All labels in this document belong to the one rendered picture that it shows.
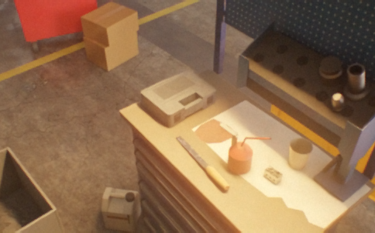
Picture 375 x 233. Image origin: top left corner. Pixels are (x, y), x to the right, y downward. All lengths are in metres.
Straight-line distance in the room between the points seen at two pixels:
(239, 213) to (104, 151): 1.69
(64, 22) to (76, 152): 1.43
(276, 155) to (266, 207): 0.24
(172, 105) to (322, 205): 0.67
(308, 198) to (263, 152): 0.25
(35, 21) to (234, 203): 2.90
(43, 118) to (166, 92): 1.75
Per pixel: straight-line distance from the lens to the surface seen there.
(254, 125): 1.65
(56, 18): 3.89
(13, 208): 2.36
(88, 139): 3.00
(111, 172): 2.75
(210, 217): 1.45
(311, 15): 1.44
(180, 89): 1.69
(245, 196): 1.40
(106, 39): 3.50
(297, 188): 1.46
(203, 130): 1.58
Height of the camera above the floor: 2.05
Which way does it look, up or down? 41 degrees down
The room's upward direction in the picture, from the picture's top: straight up
